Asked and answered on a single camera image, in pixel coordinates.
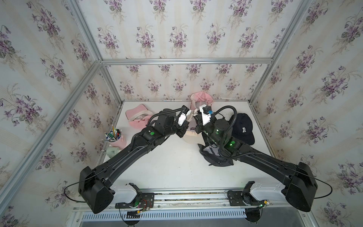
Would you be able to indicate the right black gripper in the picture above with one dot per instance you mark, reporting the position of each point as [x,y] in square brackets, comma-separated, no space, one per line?
[200,129]

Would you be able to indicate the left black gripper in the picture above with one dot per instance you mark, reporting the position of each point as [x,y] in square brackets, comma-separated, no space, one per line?
[182,128]

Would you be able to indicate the beige baseball cap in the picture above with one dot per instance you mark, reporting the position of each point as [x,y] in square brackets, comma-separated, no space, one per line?
[191,136]

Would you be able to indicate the black cap white letter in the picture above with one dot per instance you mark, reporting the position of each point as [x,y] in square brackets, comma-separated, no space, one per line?
[243,129]

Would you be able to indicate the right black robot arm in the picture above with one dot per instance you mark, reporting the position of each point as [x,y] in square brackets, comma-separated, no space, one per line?
[228,137]

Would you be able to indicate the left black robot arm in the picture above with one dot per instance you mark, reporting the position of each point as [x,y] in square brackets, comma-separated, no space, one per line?
[94,184]

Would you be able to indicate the dark grey baseball cap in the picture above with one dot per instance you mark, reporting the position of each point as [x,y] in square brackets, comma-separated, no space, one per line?
[210,154]

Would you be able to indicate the pink cap left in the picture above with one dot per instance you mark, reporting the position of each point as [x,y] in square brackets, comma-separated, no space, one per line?
[138,117]

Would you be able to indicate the pink pen holder cup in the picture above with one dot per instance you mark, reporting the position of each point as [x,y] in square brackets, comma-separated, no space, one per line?
[115,138]

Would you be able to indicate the small green white bottle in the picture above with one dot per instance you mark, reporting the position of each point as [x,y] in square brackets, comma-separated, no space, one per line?
[112,151]

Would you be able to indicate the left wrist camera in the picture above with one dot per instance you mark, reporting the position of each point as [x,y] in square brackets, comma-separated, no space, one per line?
[184,115]

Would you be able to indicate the pink cap back wall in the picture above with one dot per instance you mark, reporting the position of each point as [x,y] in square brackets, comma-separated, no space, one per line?
[200,98]

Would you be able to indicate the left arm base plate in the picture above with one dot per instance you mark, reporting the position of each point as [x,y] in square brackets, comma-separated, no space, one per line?
[142,201]

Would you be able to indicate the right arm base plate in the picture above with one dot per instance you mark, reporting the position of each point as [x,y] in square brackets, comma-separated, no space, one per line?
[240,198]

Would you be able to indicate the aluminium mounting rail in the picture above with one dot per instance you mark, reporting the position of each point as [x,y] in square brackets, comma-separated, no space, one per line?
[205,198]

